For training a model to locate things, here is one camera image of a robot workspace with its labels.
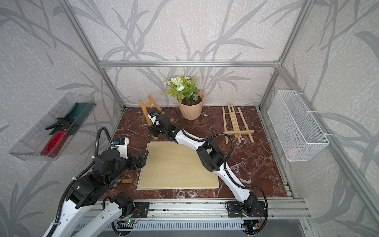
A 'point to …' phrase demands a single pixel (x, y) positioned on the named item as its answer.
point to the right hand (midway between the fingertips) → (149, 125)
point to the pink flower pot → (192, 112)
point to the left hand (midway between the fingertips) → (141, 153)
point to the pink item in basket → (291, 152)
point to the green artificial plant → (184, 88)
